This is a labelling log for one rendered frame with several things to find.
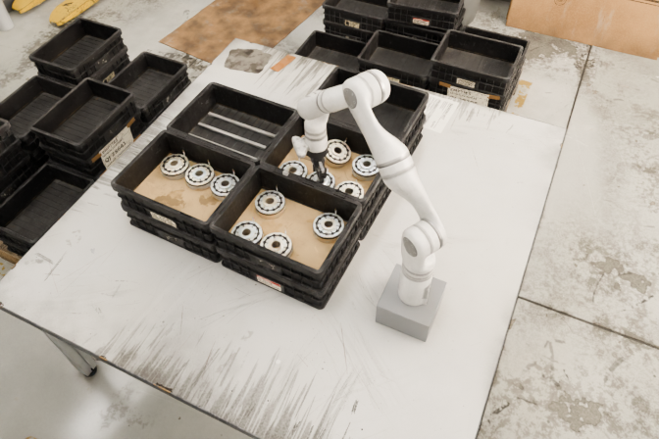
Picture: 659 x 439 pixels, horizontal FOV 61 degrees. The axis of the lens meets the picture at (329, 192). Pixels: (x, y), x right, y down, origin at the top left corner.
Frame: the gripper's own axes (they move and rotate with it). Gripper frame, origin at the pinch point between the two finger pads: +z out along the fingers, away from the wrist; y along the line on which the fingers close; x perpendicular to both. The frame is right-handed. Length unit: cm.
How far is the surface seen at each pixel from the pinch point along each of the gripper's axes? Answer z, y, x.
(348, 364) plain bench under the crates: 18, -62, 10
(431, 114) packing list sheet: 17, 32, -59
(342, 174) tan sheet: 4.1, 0.2, -9.0
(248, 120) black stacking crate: 3.8, 39.7, 16.7
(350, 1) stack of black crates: 48, 177, -73
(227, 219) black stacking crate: -1.5, -10.7, 34.1
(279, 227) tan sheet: 4.1, -15.4, 18.1
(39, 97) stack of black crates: 48, 144, 115
